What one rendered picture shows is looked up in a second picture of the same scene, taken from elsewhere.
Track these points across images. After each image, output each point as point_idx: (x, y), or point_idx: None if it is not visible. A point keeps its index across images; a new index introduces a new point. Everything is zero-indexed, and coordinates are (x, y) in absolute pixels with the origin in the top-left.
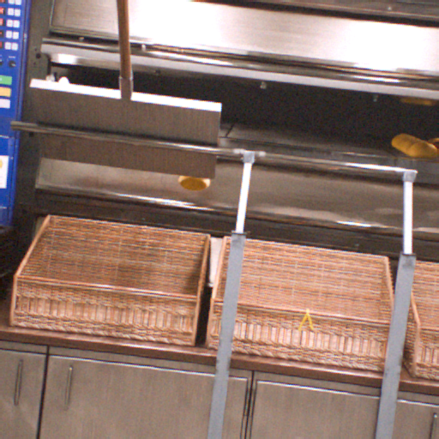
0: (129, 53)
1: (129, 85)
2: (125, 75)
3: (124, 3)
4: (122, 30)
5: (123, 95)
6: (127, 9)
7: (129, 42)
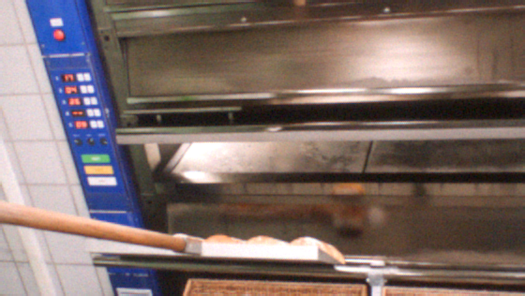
0: (166, 243)
1: (188, 253)
2: (175, 251)
3: (112, 239)
4: (134, 244)
5: (189, 254)
6: (123, 237)
7: (155, 242)
